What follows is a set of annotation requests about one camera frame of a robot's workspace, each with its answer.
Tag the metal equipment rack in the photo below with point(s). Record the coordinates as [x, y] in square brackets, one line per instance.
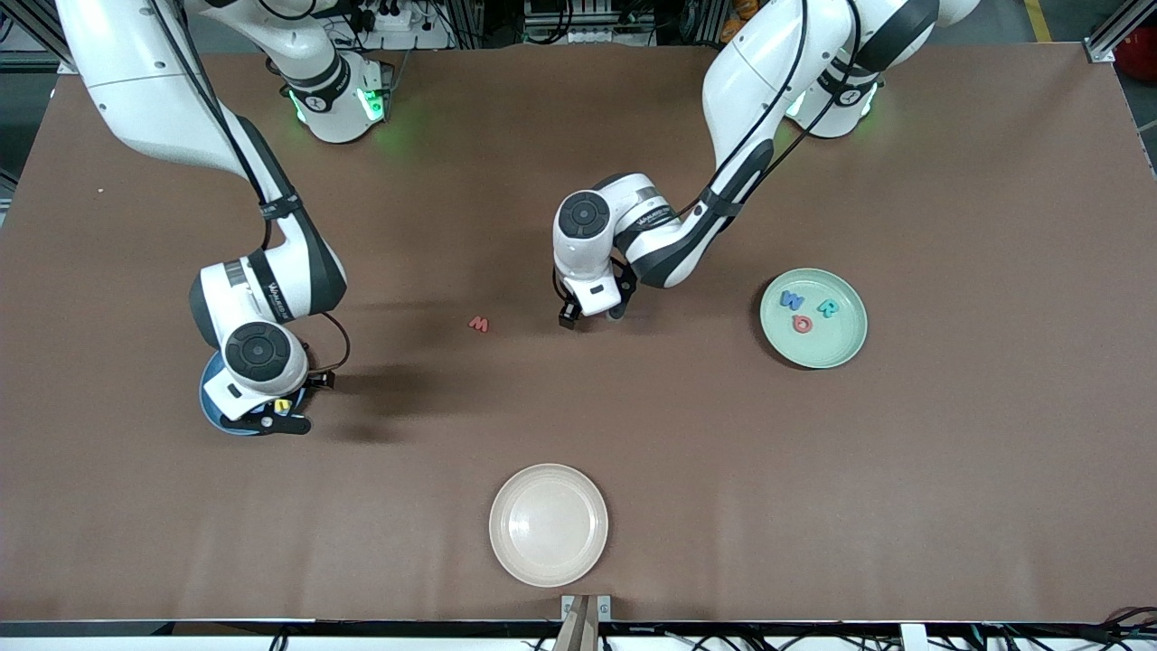
[587, 18]

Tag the white power strip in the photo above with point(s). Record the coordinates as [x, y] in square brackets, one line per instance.
[425, 38]

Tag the brown table cover sheet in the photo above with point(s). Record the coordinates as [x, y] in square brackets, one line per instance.
[813, 506]

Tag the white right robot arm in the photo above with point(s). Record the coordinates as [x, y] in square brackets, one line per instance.
[145, 90]

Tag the green plate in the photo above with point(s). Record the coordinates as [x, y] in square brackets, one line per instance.
[823, 348]

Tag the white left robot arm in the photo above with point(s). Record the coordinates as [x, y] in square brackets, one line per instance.
[759, 81]

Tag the teal letter R block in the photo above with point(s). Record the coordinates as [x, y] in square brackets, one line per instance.
[827, 308]

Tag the orange packets pile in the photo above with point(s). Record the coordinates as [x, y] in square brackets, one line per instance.
[746, 9]

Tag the red letter Q block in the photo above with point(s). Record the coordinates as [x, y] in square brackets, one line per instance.
[802, 323]

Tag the red object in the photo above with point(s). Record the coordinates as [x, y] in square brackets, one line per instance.
[1139, 68]

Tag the blue uppercase M block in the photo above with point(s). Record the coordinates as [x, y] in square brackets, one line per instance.
[792, 300]

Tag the aluminium frame post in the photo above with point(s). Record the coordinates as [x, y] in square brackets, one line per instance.
[1098, 50]

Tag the metal camera pole bracket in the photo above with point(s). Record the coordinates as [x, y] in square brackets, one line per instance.
[586, 633]

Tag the red lowercase w block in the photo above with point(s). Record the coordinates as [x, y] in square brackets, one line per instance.
[479, 324]

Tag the blue plate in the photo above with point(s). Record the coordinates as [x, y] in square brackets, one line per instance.
[220, 420]

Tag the beige plate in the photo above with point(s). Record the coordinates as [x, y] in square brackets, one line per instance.
[549, 524]

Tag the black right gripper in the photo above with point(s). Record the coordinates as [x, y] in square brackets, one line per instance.
[318, 380]

